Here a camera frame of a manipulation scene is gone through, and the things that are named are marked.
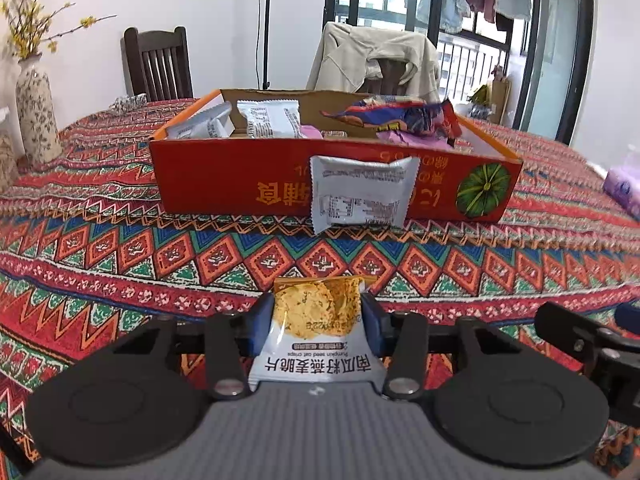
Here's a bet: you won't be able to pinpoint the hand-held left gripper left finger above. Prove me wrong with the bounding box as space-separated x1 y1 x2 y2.
112 292 277 402

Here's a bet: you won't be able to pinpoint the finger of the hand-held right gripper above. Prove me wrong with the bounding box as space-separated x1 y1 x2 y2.
614 304 640 334
535 301 617 376

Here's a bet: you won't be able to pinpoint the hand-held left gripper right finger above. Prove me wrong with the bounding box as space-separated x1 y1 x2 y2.
361 292 522 402

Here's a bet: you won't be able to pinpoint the orange white oat crisp packet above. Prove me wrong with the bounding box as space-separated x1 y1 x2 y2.
248 275 388 391

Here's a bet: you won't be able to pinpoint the orange cardboard box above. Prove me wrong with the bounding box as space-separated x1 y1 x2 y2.
149 88 524 224

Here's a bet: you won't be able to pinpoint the white snack packet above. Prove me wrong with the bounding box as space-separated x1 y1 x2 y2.
236 99 302 139
166 101 233 140
309 155 421 235

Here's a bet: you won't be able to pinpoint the red patterned tablecloth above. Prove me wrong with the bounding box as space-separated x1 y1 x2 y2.
0 97 640 480

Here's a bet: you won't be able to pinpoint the pale purple tissue pack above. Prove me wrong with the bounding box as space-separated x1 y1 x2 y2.
602 144 640 221

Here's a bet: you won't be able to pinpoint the blue red snack packet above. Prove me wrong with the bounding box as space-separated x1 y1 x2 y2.
320 94 462 148

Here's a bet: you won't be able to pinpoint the dark wooden chair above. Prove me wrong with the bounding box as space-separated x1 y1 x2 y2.
365 57 426 98
123 26 195 103

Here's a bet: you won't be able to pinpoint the clear crinkled plastic wrapper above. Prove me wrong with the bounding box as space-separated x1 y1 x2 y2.
111 94 149 113

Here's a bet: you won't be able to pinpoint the black sliding glass door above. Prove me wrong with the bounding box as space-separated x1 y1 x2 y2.
325 0 596 146

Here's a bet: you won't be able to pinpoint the beige jacket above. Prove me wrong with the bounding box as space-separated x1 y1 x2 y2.
306 21 442 106

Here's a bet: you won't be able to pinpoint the black balcony railing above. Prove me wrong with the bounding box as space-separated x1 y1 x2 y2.
435 30 513 106

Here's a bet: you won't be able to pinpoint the floral ceramic vase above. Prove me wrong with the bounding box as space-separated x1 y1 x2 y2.
15 55 63 163

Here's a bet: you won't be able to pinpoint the studio light on stand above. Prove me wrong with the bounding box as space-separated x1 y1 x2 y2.
259 0 275 90

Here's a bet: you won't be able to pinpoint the yellow flower branches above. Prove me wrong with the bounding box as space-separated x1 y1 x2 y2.
0 0 118 61

